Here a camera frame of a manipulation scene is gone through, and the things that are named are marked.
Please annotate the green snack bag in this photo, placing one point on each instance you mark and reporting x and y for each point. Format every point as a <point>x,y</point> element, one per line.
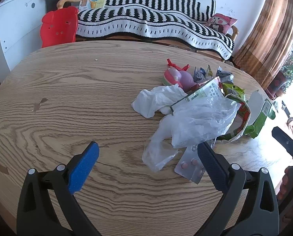
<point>242,117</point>

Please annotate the green white carton box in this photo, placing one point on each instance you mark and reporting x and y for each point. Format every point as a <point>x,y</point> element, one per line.
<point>261,109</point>

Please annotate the red plastic kids chair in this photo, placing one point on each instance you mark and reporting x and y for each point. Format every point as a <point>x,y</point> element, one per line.
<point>59,27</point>

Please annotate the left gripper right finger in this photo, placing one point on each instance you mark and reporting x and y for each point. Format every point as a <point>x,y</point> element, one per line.
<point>259,214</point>

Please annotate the silver pill blister pack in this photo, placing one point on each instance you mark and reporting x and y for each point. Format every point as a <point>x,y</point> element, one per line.
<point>190,166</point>

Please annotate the brown striped curtain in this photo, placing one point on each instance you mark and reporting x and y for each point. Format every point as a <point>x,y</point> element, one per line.
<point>267,46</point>

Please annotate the pink purple toy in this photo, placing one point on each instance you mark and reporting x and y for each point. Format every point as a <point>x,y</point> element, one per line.
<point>182,78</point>

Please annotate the blue white wrapper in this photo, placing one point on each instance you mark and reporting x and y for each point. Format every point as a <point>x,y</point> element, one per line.
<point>199,75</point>

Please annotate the red cigarette box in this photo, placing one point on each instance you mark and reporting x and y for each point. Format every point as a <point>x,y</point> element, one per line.
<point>213,88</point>

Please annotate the children picture book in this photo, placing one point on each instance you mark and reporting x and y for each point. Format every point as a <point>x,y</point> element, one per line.
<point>91,4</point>

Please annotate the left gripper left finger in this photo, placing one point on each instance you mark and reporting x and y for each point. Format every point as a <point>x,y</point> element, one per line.
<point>35,212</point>

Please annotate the red ribbon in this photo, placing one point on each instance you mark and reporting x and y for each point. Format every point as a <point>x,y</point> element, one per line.
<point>174,65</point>

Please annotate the clear plastic bag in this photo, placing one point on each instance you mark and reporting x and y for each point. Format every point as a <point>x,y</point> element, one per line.
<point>193,123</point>

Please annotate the pink cartoon cushion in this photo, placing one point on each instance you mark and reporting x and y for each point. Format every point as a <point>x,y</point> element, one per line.
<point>220,23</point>

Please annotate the person right hand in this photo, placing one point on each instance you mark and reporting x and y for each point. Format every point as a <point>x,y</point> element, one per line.
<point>284,184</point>

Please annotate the white cabinet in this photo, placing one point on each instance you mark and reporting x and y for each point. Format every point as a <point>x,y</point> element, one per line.
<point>20,23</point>

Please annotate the black white striped sofa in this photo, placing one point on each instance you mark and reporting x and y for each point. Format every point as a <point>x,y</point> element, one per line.
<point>180,20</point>

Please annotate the white tissue bag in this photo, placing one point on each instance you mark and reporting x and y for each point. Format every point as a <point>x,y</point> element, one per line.
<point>160,98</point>

